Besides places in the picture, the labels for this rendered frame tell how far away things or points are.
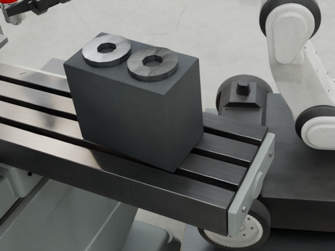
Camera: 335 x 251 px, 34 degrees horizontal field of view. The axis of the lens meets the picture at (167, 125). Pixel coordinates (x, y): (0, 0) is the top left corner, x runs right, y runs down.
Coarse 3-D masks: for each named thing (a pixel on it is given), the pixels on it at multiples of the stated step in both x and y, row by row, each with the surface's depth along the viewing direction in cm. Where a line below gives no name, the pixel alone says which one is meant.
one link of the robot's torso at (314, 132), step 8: (312, 120) 145; (320, 120) 144; (328, 120) 143; (304, 128) 147; (312, 128) 145; (320, 128) 144; (328, 128) 144; (304, 136) 148; (312, 136) 147; (320, 136) 146; (328, 136) 146; (312, 144) 149; (320, 144) 148; (328, 144) 148
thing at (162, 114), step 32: (64, 64) 99; (96, 64) 97; (128, 64) 95; (160, 64) 94; (192, 64) 96; (96, 96) 100; (128, 96) 95; (160, 96) 90; (192, 96) 99; (96, 128) 106; (128, 128) 101; (160, 128) 96; (192, 128) 103; (160, 160) 101
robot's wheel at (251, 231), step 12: (252, 204) 143; (252, 216) 143; (264, 216) 144; (240, 228) 151; (252, 228) 149; (264, 228) 146; (216, 240) 153; (228, 240) 154; (240, 240) 154; (252, 240) 151; (264, 240) 149
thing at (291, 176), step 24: (240, 96) 173; (264, 96) 177; (240, 120) 168; (264, 120) 169; (288, 120) 169; (288, 144) 161; (288, 168) 154; (312, 168) 153; (264, 192) 148; (288, 192) 148; (312, 192) 147; (288, 216) 151; (312, 216) 149
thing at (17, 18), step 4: (16, 0) 120; (0, 4) 120; (4, 4) 119; (8, 4) 119; (4, 12) 121; (24, 12) 124; (4, 16) 122; (12, 16) 121; (16, 16) 121; (20, 16) 122; (24, 16) 123; (8, 20) 122; (12, 20) 122; (16, 20) 122; (20, 20) 123
